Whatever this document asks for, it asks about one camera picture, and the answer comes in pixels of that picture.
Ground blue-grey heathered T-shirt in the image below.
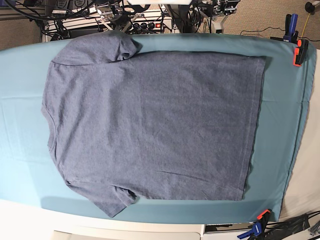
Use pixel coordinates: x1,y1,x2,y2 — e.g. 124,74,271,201
41,32,266,217

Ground white power strip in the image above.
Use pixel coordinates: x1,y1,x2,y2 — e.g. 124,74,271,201
61,12,173,33

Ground orange blue clamp bottom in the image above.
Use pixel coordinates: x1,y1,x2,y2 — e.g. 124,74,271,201
237,209,272,240

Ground orange black clamp top right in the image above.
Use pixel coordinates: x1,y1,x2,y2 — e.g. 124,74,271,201
293,39,309,67

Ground blue clamp top right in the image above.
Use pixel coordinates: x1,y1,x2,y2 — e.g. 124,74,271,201
283,13,299,44

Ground black cable bundle bottom right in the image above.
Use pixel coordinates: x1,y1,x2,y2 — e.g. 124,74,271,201
264,211,320,240

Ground yellow cable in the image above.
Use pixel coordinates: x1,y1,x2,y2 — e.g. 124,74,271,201
301,11,312,37

